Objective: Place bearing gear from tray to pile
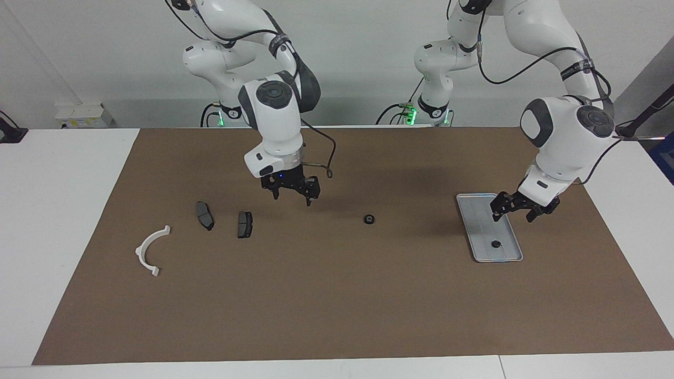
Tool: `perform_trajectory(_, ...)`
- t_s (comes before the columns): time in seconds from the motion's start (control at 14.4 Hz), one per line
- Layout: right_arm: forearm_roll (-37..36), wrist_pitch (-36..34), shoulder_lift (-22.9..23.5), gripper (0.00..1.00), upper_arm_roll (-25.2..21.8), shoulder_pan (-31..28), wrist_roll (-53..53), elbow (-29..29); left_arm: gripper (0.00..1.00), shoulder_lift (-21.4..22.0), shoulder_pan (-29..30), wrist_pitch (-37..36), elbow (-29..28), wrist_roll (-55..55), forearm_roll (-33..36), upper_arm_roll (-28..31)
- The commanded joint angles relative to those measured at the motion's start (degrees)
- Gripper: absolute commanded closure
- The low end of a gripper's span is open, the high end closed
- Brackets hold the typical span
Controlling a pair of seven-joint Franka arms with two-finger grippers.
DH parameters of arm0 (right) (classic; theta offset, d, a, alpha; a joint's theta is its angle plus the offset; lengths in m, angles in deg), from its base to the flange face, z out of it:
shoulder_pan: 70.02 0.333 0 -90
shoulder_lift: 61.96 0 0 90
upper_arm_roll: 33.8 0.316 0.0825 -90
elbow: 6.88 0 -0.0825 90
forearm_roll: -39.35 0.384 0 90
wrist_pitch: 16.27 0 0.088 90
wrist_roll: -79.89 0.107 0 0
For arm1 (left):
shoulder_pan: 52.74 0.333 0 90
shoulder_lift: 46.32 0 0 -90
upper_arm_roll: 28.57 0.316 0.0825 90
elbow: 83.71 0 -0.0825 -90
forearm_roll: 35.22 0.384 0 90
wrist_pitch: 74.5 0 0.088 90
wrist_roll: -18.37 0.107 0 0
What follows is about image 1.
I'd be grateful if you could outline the silver metal tray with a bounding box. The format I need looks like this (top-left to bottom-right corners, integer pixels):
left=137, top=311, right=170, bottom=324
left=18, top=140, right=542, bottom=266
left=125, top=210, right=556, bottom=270
left=456, top=193, right=524, bottom=263

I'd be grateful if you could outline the long dark brake pad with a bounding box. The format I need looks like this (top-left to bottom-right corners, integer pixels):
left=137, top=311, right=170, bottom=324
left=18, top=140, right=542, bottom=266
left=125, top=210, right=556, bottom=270
left=195, top=201, right=215, bottom=232

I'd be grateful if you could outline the brown table mat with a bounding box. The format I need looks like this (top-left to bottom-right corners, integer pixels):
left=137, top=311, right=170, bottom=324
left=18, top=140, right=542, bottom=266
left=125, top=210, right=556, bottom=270
left=32, top=126, right=674, bottom=366

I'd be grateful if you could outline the blue object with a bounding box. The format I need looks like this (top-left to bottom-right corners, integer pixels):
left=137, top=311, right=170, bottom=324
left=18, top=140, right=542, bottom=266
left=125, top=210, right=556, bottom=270
left=649, top=132, right=674, bottom=185

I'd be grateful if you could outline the white power box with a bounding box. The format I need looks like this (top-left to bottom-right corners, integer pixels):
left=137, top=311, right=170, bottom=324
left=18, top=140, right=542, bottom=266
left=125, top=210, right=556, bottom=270
left=54, top=102, right=114, bottom=129

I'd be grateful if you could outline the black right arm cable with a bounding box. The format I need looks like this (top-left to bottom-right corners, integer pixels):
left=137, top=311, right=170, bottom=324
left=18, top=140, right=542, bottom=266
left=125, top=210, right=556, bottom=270
left=166, top=0, right=338, bottom=179

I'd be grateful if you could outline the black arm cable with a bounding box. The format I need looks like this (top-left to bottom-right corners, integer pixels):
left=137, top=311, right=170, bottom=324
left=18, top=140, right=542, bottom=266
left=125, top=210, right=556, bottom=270
left=448, top=0, right=640, bottom=185
left=166, top=0, right=338, bottom=179

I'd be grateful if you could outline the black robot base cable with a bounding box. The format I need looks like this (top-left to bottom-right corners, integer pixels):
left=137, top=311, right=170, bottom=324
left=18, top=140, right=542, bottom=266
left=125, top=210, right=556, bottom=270
left=375, top=76, right=426, bottom=126
left=199, top=103, right=222, bottom=128

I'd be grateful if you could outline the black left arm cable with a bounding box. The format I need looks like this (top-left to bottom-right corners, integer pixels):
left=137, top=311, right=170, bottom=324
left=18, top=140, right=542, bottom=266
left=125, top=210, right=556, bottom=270
left=448, top=0, right=640, bottom=185

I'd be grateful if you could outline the black camera stand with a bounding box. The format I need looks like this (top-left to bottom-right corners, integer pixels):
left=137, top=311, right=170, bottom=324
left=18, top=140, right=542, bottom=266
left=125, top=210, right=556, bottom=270
left=613, top=84, right=674, bottom=142

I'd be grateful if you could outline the white semicircular plastic bracket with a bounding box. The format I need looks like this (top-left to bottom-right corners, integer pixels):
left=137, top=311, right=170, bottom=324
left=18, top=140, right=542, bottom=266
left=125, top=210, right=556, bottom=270
left=135, top=225, right=172, bottom=277

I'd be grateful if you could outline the black clamp mount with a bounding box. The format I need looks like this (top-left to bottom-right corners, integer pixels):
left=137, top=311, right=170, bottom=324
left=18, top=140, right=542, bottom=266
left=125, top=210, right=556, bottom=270
left=0, top=111, right=28, bottom=144

